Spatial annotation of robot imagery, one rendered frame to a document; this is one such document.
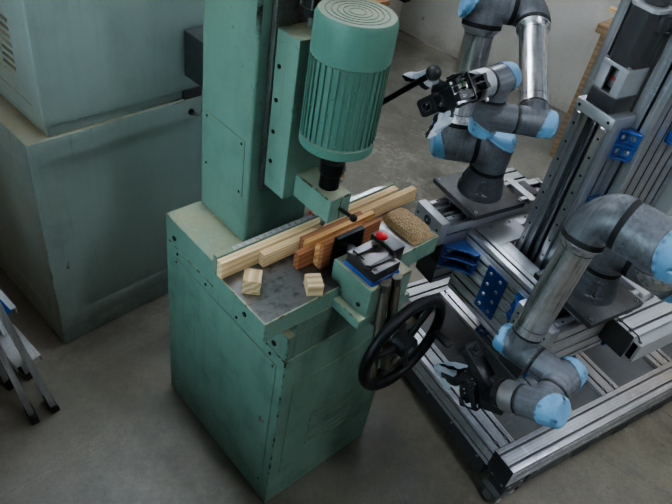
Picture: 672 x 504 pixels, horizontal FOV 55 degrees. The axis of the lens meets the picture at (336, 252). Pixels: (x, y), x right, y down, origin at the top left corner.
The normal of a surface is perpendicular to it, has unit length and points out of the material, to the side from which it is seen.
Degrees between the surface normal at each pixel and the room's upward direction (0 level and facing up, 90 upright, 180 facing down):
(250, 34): 90
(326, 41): 90
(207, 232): 0
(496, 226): 0
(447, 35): 90
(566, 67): 90
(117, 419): 0
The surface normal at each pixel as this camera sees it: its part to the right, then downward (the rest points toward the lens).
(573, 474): 0.15, -0.75
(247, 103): -0.74, 0.35
